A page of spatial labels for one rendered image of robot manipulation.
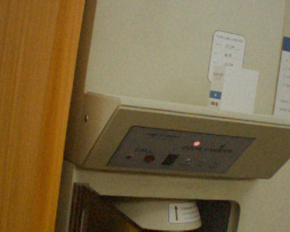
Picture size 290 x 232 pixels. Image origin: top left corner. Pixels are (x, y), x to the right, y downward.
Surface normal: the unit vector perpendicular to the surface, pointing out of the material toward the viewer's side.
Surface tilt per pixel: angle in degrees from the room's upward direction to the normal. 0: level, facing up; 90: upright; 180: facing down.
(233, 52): 90
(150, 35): 90
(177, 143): 135
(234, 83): 90
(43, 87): 90
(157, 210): 66
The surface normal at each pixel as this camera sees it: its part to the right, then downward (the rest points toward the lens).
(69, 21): 0.45, 0.11
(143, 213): -0.10, -0.37
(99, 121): -0.88, -0.10
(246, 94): 0.22, 0.08
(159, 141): 0.22, 0.78
